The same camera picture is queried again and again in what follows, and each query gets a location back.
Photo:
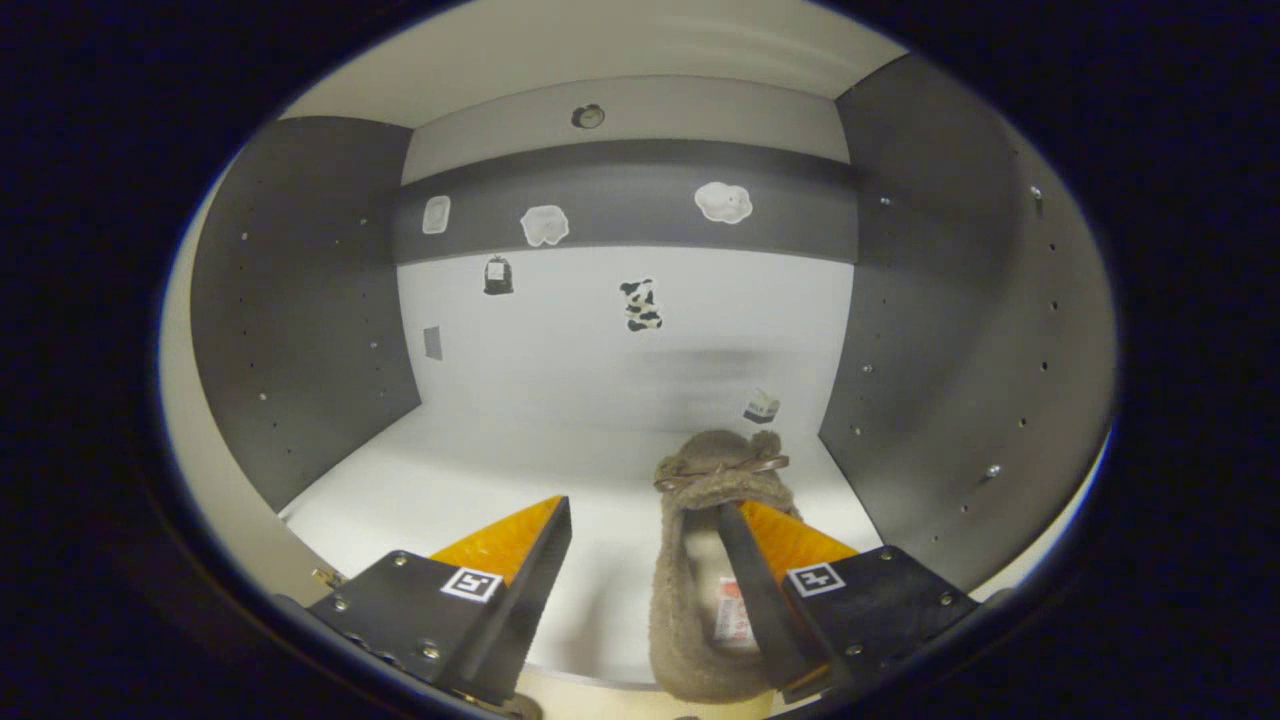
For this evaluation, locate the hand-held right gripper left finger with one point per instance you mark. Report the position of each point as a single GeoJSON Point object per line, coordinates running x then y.
{"type": "Point", "coordinates": [520, 620]}

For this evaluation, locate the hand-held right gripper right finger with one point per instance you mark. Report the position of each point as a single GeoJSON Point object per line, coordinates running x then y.
{"type": "Point", "coordinates": [765, 600]}

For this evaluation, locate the brown fluffy shoe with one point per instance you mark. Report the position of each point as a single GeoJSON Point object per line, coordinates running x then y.
{"type": "Point", "coordinates": [690, 600]}

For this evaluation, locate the white shoe cabinet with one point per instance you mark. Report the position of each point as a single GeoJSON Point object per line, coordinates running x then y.
{"type": "Point", "coordinates": [500, 350]}

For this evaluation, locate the white cabinet door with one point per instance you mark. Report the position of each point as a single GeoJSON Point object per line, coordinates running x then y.
{"type": "Point", "coordinates": [215, 480]}

